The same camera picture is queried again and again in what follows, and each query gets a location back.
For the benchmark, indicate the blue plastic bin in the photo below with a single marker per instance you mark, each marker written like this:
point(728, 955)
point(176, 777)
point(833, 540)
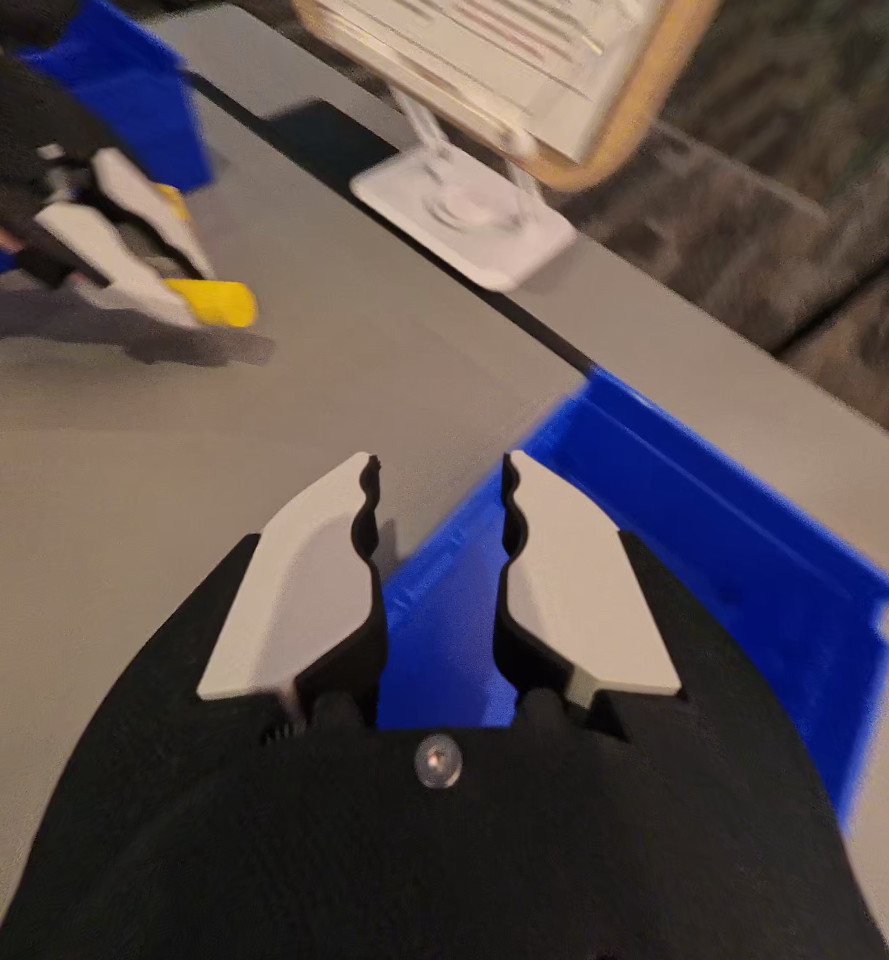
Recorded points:
point(714, 562)
point(129, 75)

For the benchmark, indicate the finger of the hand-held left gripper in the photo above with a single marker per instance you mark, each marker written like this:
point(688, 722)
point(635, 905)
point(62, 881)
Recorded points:
point(152, 202)
point(107, 255)

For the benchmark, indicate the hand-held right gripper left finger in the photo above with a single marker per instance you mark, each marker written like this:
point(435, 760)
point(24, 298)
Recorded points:
point(294, 600)

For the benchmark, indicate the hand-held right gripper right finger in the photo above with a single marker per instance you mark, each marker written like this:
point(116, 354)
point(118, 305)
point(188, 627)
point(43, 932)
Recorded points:
point(587, 600)

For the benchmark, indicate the yellow cylinder block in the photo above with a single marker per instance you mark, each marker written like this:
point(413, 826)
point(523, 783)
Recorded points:
point(223, 304)

